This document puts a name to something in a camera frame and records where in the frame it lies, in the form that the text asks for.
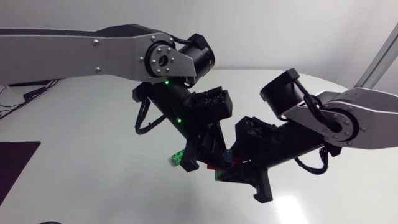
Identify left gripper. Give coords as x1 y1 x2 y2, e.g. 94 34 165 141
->
174 107 233 173

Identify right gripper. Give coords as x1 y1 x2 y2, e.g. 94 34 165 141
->
217 121 324 203

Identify square green toy brick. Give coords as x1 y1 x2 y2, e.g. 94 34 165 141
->
214 169 229 182

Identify red toy brick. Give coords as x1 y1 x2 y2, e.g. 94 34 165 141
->
206 157 242 171

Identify long light green toy brick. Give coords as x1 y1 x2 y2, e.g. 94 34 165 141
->
170 149 185 167

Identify dark mat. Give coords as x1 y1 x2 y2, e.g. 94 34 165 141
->
0 141 42 206

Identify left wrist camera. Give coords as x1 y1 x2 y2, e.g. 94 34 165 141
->
189 86 233 125

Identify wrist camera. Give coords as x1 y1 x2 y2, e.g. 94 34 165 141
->
234 116 279 147
189 86 233 125

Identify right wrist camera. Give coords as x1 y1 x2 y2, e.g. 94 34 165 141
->
234 116 279 147

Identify black cable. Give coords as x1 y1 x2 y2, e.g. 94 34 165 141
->
0 79 60 121

